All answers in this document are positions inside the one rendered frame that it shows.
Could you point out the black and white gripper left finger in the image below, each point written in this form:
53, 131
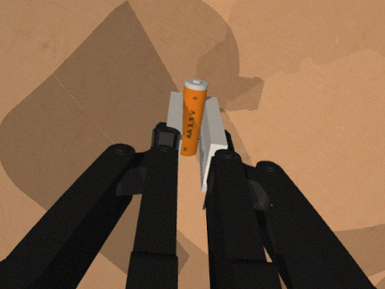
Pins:
57, 252

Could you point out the orange aa battery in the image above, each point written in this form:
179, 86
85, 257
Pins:
194, 97

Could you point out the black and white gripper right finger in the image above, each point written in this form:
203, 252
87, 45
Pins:
304, 250

